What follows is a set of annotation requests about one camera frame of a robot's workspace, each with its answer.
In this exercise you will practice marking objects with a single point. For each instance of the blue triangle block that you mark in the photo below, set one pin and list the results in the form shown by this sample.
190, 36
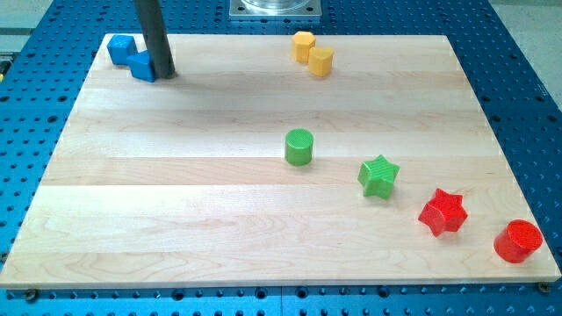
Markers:
141, 66

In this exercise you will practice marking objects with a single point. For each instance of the light wooden board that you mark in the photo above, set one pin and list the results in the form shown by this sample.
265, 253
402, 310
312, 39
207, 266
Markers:
184, 183

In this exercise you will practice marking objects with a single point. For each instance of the green cylinder block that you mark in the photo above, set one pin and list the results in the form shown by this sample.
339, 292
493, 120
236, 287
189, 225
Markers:
298, 147

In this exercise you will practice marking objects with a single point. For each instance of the green star block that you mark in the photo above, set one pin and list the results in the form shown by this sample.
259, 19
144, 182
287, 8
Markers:
377, 177

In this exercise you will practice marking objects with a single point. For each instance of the yellow heart block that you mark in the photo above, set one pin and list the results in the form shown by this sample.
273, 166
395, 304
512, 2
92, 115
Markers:
320, 60

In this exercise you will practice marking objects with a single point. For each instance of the yellow hexagon block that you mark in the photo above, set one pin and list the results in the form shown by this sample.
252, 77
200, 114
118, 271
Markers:
302, 42

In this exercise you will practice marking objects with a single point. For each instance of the red star block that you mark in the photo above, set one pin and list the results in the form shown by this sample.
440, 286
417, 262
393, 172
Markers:
444, 212

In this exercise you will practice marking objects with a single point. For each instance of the blue cube block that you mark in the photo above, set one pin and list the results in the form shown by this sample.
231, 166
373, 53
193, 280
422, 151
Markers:
120, 48

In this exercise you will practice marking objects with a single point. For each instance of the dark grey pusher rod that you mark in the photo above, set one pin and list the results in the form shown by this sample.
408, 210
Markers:
155, 35

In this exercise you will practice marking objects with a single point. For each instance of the red cylinder block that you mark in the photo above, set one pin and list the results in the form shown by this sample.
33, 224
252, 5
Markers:
518, 241

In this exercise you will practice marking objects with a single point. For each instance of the blue perforated metal table plate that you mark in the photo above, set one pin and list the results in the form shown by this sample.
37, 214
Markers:
44, 80

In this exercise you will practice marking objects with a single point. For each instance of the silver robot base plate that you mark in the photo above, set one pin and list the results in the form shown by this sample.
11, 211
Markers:
274, 8

